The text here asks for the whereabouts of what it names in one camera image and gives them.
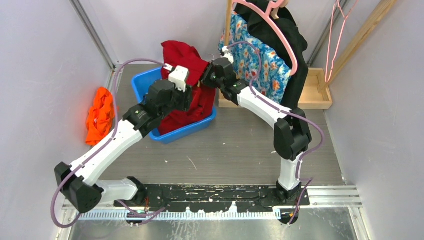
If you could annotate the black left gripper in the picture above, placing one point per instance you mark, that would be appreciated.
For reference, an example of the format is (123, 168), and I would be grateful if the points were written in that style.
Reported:
(185, 97)

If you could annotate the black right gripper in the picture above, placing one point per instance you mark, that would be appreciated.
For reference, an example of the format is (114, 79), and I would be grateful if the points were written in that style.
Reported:
(205, 78)

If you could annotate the red pleated skirt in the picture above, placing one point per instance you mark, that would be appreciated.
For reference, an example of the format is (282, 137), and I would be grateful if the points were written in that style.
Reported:
(177, 53)

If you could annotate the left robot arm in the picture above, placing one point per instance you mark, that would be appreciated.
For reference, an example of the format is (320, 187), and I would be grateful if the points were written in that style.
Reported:
(80, 181)

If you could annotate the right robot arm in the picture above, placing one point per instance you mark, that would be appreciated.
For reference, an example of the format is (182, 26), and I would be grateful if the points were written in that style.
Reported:
(291, 134)

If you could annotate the pink plastic hanger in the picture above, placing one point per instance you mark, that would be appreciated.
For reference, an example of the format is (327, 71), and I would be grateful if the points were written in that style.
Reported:
(265, 15)

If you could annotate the blue floral garment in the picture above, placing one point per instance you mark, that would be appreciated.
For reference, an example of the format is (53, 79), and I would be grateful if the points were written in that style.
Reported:
(253, 59)

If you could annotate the blue plastic bin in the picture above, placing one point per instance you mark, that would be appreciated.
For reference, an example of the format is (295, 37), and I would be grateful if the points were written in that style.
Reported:
(140, 85)

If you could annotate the orange cloth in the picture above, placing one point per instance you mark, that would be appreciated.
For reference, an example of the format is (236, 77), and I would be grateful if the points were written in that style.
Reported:
(100, 117)

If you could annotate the wooden rack base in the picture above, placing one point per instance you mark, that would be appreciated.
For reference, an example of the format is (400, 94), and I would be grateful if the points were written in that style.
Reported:
(312, 96)

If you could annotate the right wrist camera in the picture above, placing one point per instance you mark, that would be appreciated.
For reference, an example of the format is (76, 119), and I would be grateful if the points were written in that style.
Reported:
(225, 53)

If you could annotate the wooden rack post left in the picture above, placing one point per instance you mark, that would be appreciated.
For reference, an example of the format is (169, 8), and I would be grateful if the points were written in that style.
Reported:
(228, 13)

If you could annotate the wooden rack post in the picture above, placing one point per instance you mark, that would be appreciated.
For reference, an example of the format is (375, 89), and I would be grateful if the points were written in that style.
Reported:
(338, 63)
(228, 13)

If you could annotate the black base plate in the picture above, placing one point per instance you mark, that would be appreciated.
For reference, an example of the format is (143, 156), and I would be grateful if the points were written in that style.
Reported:
(177, 198)

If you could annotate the aluminium frame rail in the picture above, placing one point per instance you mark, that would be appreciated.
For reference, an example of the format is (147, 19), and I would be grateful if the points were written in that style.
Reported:
(92, 32)

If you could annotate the wooden rack post right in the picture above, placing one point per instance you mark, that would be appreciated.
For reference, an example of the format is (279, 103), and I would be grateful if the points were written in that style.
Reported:
(338, 63)

